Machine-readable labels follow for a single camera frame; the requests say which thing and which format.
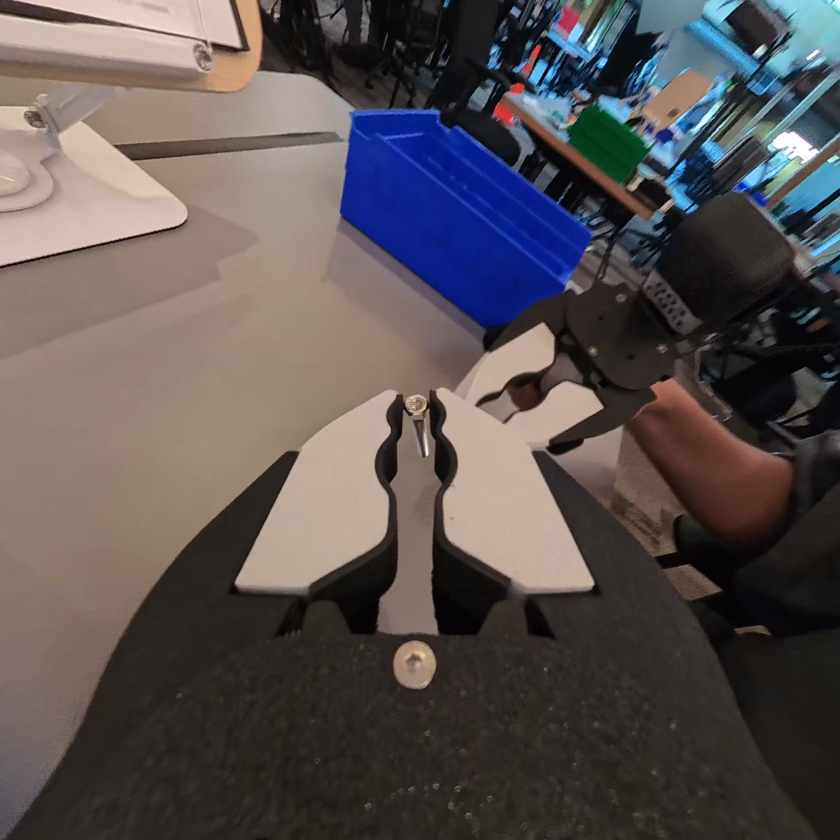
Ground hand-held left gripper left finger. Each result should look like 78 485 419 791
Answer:
234 390 401 635

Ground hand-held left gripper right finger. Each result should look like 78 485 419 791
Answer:
430 388 597 635

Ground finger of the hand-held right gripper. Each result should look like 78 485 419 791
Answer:
457 323 571 421
502 381 621 463

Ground long steel hex bolt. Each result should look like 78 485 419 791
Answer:
403 392 433 459

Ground blue plastic bin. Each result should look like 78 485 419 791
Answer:
340 108 593 329

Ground person's right forearm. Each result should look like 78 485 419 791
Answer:
626 381 840 634

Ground grey desk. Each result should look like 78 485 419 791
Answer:
0 71 624 834

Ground wooden table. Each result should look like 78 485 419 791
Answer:
502 92 673 221

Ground green bin stack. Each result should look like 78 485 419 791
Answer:
567 105 652 185

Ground orange traffic cone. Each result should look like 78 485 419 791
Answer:
493 41 544 126

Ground cardboard box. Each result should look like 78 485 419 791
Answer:
643 71 713 132

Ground black office chair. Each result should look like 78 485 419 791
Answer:
430 0 536 168

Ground white display stand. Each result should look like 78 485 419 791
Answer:
0 13 214 266

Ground printed instruction sheet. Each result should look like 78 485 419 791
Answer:
0 0 247 50

